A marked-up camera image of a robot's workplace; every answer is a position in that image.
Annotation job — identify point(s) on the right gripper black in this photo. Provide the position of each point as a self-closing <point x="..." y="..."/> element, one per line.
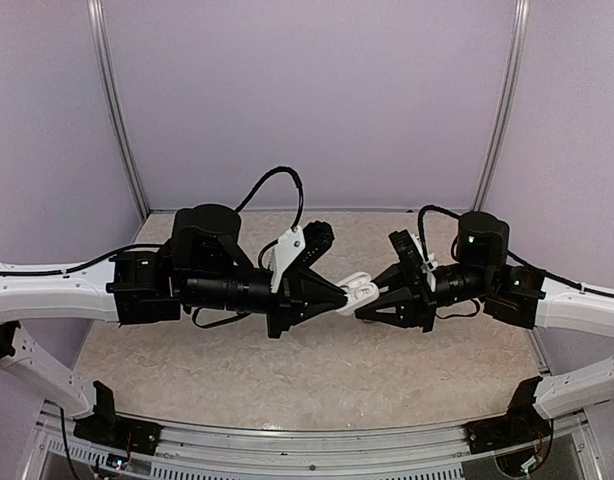
<point x="401" y="275"/>

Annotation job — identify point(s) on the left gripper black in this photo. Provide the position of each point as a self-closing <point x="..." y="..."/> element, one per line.
<point x="300" y="289"/>

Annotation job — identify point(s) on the white earbud charging case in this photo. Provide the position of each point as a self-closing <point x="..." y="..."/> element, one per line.
<point x="360" y="291"/>

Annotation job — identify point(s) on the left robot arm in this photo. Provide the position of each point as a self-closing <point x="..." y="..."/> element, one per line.
<point x="201" y="266"/>

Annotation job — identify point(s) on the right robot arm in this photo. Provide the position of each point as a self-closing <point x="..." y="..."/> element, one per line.
<point x="510" y="290"/>

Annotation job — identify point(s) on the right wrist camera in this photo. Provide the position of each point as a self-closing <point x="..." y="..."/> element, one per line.
<point x="426" y="262"/>

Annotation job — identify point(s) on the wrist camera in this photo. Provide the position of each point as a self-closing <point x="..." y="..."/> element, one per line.
<point x="298" y="246"/>
<point x="426" y="262"/>

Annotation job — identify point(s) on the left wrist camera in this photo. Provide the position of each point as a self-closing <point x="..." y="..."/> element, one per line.
<point x="298" y="246"/>

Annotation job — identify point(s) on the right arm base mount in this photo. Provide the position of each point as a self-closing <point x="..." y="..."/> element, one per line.
<point x="521" y="423"/>

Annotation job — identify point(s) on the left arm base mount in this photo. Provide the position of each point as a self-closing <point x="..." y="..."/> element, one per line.
<point x="105" y="427"/>

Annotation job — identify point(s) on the curved aluminium front rail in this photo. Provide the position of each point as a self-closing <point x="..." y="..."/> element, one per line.
<point x="190" y="451"/>

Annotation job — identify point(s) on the right aluminium corner post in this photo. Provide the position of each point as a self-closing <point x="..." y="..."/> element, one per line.
<point x="505" y="103"/>

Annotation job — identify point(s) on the aluminium corner post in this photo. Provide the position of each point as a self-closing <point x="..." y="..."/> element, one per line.
<point x="505" y="103"/>
<point x="102" y="49"/>

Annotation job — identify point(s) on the left aluminium corner post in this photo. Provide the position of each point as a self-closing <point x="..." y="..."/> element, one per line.
<point x="102" y="49"/>

